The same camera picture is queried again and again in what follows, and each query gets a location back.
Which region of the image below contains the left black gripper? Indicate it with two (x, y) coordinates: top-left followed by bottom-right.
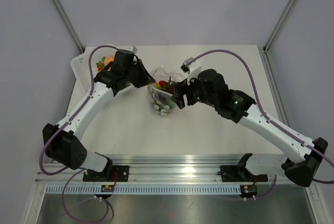
(124, 59), (155, 88)

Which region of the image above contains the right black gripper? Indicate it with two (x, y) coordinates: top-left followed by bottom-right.
(172, 70), (218, 109)

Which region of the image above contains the clear zip top bag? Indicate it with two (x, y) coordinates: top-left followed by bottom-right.
(148, 66), (184, 116)

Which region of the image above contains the white plastic basket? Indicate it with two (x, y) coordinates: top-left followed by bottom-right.
(70, 43), (135, 99)

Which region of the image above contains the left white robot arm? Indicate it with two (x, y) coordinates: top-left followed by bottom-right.
(39, 49), (155, 181)

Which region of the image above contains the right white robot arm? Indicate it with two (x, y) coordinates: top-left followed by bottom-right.
(172, 67), (328, 187)

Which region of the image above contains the orange peach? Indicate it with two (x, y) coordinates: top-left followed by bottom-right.
(104, 55), (115, 66)

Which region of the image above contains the small orange fruit sprig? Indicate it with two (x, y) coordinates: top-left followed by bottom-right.
(96, 56), (106, 73)

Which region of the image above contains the left small circuit board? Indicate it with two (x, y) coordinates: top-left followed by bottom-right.
(101, 185), (115, 192)

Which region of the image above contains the small circuit board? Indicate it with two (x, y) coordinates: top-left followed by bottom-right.
(240, 184), (258, 198)
(101, 185), (115, 192)

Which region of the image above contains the right small circuit board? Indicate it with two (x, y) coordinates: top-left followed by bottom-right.
(240, 184), (258, 198)

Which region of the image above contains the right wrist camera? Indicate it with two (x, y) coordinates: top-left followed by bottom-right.
(181, 57), (202, 85)

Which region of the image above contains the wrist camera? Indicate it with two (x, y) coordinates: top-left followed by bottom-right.
(181, 57), (202, 85)
(129, 46), (138, 54)

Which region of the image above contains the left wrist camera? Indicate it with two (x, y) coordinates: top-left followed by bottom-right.
(129, 46), (138, 54)

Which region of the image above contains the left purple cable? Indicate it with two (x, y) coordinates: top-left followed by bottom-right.
(39, 45), (115, 222)

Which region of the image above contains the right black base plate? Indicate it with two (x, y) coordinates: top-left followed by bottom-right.
(217, 165), (268, 182)

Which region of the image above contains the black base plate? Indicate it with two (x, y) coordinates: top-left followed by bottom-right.
(82, 165), (129, 182)
(217, 165), (268, 182)

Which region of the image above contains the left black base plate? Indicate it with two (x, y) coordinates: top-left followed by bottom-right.
(82, 165), (129, 182)

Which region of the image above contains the white slotted cable duct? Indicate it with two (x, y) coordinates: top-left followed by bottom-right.
(46, 184), (241, 195)

